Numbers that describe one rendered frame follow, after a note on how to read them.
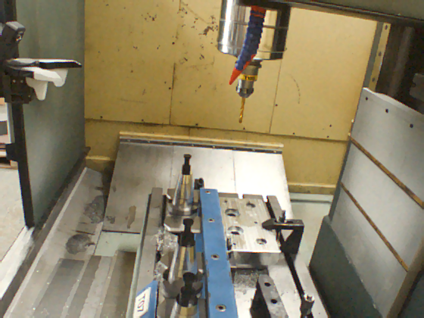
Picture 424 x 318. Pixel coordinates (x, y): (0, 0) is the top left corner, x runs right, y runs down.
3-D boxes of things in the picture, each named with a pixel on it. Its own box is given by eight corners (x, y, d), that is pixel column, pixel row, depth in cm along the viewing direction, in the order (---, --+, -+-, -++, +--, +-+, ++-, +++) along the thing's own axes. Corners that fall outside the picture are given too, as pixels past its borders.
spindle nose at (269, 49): (294, 63, 78) (304, 7, 74) (223, 56, 75) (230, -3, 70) (271, 52, 93) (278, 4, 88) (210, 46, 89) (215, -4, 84)
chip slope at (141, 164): (94, 255, 144) (91, 200, 134) (119, 179, 205) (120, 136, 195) (306, 266, 154) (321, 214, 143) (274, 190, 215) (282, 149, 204)
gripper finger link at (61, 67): (77, 83, 84) (38, 86, 78) (76, 58, 82) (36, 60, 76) (82, 86, 82) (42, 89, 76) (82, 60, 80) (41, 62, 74)
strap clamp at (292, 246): (257, 252, 114) (266, 212, 108) (256, 246, 117) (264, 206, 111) (297, 254, 115) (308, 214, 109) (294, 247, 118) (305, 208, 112)
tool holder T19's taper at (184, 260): (197, 289, 52) (202, 252, 49) (166, 287, 51) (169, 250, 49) (197, 269, 56) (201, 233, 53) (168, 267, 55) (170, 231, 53)
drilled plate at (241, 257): (195, 262, 100) (197, 248, 98) (193, 207, 127) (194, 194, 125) (276, 265, 103) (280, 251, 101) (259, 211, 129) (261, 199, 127)
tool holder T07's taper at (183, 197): (193, 209, 72) (197, 179, 69) (170, 207, 71) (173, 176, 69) (194, 197, 76) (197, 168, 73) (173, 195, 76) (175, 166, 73)
